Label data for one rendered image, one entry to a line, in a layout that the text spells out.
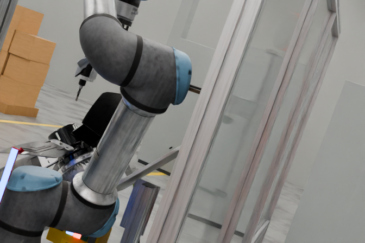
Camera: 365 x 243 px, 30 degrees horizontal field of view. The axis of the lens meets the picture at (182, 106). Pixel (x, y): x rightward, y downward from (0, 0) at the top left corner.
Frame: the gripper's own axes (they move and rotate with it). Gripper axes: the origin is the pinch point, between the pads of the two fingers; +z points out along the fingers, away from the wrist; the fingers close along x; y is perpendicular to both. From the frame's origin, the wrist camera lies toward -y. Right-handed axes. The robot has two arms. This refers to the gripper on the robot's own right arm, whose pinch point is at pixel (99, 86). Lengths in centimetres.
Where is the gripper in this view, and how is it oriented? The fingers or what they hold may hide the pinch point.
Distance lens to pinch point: 193.6
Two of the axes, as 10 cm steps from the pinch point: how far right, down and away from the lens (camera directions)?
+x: 9.1, 3.4, -2.3
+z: -3.4, 9.4, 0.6
